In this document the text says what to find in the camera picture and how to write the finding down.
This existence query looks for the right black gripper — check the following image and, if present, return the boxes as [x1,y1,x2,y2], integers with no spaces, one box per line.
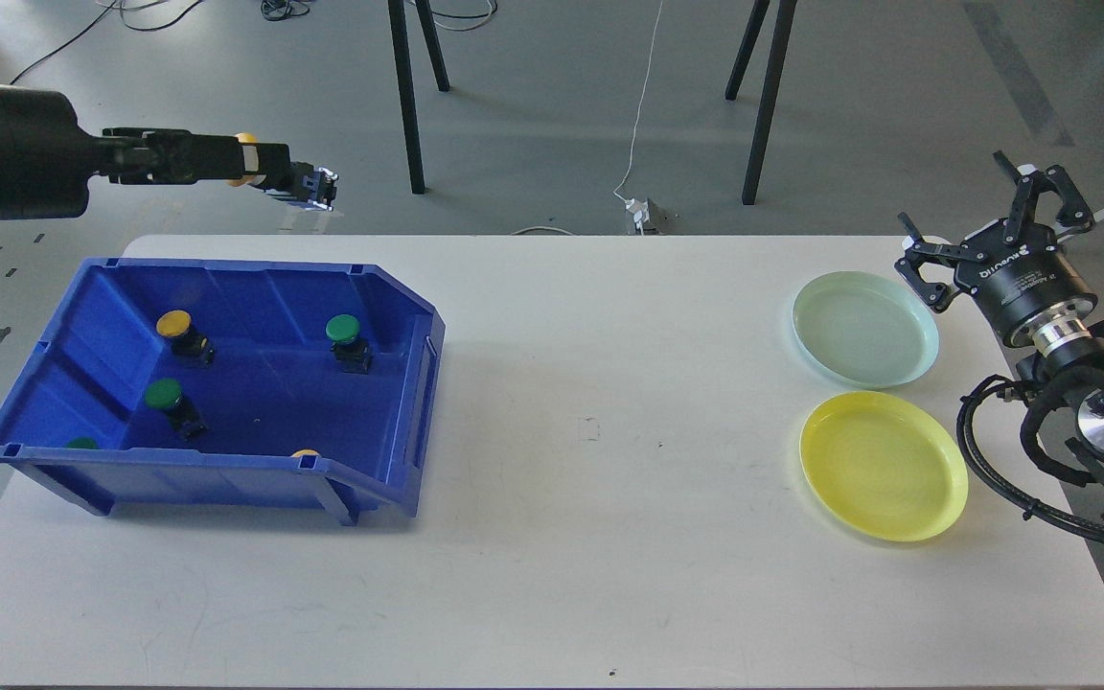
[894,149,1098,350]

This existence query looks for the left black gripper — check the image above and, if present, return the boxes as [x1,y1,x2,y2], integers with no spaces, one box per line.
[0,84,340,221]

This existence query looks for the green button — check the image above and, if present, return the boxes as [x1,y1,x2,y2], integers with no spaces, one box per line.
[325,314,373,375]
[144,379,209,440]
[64,436,100,450]

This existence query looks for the yellow button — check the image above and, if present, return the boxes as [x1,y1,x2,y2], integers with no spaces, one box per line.
[153,310,216,367]
[227,132,304,189]

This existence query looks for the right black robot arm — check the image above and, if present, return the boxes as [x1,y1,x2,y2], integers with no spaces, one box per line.
[895,151,1104,544]

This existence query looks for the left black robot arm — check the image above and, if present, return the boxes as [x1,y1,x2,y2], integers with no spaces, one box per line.
[0,84,337,221]

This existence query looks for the light green plate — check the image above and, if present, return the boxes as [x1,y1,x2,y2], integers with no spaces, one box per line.
[790,270,940,390]

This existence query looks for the yellow plate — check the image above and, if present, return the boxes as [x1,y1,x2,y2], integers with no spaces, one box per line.
[798,390,969,544]

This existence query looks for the blue plastic bin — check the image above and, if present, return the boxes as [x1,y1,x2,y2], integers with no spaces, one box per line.
[0,258,446,526]

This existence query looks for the left black stand legs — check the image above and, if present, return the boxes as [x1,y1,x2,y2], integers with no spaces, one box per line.
[386,1,452,197]

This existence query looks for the black stand legs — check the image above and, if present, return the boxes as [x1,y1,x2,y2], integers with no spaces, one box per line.
[386,1,452,197]
[724,1,798,206]

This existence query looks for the right black stand legs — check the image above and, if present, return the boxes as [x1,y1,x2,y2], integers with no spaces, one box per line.
[724,1,798,206]

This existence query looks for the white power adapter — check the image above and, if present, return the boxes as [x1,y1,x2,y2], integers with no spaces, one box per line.
[623,197,671,237]

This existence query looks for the white cable on floor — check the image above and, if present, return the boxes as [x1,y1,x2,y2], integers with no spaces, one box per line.
[510,0,665,237]

